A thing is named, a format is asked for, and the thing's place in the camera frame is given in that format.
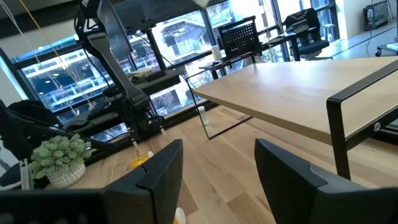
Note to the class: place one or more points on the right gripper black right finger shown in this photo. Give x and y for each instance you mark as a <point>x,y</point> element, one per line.
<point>289,186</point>

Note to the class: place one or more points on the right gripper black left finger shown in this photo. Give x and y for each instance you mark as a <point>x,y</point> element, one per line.
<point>155,193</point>

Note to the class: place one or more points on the yellow medicine bottle white cap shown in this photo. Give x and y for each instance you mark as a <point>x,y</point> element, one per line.
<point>139,161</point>

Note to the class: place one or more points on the teal medicine bottle white cap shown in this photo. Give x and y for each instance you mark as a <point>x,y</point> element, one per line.
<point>203,116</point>

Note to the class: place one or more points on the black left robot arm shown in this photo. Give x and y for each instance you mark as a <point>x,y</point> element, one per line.
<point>113,71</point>

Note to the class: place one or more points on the green succulent in white pot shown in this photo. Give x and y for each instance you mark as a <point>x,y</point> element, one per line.
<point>59,155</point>

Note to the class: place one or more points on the silver aluminium extrusion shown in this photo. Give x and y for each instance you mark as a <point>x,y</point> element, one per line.
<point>26,174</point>

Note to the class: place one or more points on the white paper roll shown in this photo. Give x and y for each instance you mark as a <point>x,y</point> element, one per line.
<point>216,52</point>

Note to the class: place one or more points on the black padded office chair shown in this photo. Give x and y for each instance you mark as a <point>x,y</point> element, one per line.
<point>306,31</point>

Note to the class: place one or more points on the black perforated office chair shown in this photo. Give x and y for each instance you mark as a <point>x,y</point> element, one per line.
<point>239,37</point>

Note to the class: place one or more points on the wooden shelf black metal frame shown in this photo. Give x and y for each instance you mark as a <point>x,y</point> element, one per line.
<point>295,93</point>

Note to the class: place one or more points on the window wall black frames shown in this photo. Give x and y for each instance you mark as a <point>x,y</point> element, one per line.
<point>62,84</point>

